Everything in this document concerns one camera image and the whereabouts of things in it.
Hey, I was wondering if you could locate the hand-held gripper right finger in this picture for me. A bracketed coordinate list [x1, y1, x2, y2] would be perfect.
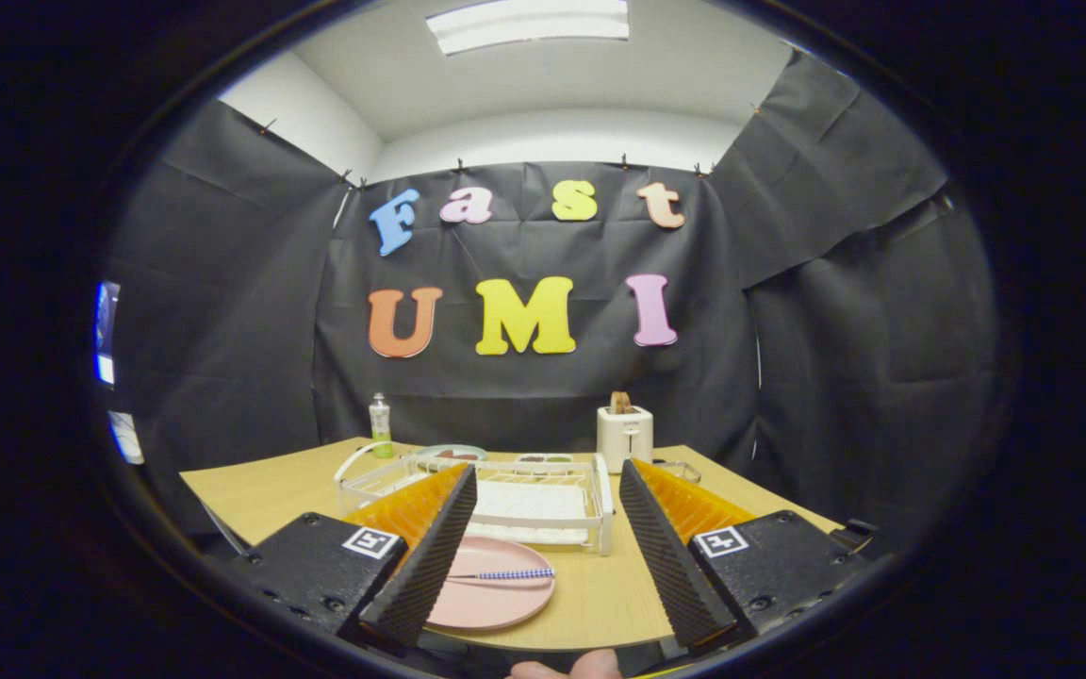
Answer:
[618, 458, 869, 650]

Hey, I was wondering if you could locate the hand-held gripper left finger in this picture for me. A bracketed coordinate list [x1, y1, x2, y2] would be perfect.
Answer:
[246, 462, 478, 652]

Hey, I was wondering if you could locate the pink plate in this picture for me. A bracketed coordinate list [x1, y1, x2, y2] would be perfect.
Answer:
[425, 536, 557, 633]

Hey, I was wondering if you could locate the blue checked handle spoon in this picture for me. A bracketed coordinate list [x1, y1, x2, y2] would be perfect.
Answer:
[447, 567, 556, 583]

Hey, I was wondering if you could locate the white wire dish rack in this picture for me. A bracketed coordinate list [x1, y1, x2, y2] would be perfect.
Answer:
[336, 453, 615, 555]

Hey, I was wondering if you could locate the white drain tray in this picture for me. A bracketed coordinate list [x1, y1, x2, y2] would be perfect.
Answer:
[334, 441, 617, 557]

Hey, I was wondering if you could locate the white toaster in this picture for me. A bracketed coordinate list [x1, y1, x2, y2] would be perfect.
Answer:
[596, 406, 654, 474]

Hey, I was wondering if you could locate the clear bottle green liquid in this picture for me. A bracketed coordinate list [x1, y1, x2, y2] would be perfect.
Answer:
[369, 393, 394, 459]

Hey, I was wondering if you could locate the black table clamp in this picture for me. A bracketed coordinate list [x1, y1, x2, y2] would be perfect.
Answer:
[831, 519, 879, 553]

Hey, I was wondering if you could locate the black backdrop cloth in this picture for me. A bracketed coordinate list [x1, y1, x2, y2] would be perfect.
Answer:
[100, 47, 1001, 557]

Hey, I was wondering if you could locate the white sheet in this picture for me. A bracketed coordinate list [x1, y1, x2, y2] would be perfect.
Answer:
[109, 411, 145, 465]

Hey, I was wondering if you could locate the bright blue screen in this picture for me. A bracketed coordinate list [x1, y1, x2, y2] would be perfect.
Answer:
[95, 281, 122, 388]

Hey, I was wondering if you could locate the ceiling light panel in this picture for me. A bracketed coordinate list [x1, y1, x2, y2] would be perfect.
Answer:
[425, 0, 631, 56]

